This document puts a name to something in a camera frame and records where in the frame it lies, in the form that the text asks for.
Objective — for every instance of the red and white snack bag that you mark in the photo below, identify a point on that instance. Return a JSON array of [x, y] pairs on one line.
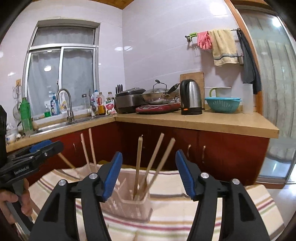
[[110, 107]]

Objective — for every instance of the steel electric kettle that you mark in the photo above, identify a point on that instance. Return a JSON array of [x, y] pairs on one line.
[[190, 97]]

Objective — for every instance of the beige kitchen countertop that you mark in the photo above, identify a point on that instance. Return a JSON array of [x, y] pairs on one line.
[[185, 122]]

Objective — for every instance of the pink perforated plastic utensil basket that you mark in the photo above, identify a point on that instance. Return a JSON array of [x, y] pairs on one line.
[[129, 206]]

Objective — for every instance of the white bowl with blue pattern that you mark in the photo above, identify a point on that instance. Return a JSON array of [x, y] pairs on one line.
[[10, 138]]

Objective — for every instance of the bunch of wooden chopsticks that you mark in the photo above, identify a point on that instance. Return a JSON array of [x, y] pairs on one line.
[[138, 166]]

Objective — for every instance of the glass wok lid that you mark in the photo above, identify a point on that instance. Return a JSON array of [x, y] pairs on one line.
[[159, 89]]

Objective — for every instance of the yellow towel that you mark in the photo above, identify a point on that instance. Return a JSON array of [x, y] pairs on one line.
[[223, 48]]

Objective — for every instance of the green thermos flask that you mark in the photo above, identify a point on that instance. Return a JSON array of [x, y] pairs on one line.
[[25, 115]]

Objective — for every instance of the red induction cooker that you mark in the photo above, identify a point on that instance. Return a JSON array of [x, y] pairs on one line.
[[159, 108]]

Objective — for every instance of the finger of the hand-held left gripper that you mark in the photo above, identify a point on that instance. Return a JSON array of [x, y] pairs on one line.
[[52, 149], [40, 146]]

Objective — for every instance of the blue dish soap bottle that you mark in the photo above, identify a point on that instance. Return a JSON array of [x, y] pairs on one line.
[[55, 106]]

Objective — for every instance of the red kitchen cabinets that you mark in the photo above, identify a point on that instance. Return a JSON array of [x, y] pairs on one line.
[[219, 157]]

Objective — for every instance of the stainless steel sink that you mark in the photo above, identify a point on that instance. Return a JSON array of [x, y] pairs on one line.
[[53, 126]]

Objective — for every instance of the dark grey hanging cloth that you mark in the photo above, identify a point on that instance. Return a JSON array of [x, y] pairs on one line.
[[248, 67]]

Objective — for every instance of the white spray cleaner bottle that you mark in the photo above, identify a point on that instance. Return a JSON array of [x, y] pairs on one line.
[[63, 104]]

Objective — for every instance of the small chrome tap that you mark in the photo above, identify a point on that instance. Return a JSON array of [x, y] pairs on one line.
[[90, 104]]

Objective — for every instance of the glass door with wooden frame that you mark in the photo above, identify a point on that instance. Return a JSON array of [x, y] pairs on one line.
[[272, 81]]

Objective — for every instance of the grey rice cooker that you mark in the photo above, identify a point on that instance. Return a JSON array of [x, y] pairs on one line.
[[129, 102]]

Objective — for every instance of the amber cooking oil bottle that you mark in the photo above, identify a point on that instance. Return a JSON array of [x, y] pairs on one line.
[[101, 109]]

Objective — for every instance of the tall chrome sink faucet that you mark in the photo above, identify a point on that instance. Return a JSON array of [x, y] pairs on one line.
[[69, 109]]

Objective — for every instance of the striped tablecloth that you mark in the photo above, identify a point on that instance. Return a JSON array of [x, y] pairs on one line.
[[166, 208]]

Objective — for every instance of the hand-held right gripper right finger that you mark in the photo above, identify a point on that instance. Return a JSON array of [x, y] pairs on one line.
[[185, 176]]

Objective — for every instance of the white translucent plastic container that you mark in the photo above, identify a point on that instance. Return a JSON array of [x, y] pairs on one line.
[[248, 99]]

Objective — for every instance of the sliding glass window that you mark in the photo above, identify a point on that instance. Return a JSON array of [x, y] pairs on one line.
[[44, 76]]

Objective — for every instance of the wall towel rack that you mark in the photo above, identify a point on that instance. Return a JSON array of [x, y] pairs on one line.
[[190, 36]]

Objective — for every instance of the person's left hand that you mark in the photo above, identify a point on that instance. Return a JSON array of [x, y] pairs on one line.
[[27, 199]]

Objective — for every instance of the teal plastic colander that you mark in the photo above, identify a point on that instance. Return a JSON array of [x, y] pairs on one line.
[[222, 105]]

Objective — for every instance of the wooden cutting board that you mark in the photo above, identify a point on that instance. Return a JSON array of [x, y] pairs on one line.
[[198, 78]]

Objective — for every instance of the wooden knife block with knives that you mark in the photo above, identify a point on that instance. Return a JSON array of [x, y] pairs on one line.
[[119, 89]]

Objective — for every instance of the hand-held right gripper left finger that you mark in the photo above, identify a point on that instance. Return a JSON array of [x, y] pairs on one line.
[[113, 176]]

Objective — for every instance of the clear bottle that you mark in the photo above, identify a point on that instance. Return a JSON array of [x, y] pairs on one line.
[[110, 96]]

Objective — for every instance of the pink rubber gloves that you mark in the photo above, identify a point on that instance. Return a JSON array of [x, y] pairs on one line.
[[204, 40]]

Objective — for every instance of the hanging metal strainer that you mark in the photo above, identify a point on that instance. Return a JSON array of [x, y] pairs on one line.
[[16, 113]]

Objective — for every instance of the small green dish soap bottle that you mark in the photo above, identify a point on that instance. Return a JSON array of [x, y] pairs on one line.
[[47, 113]]

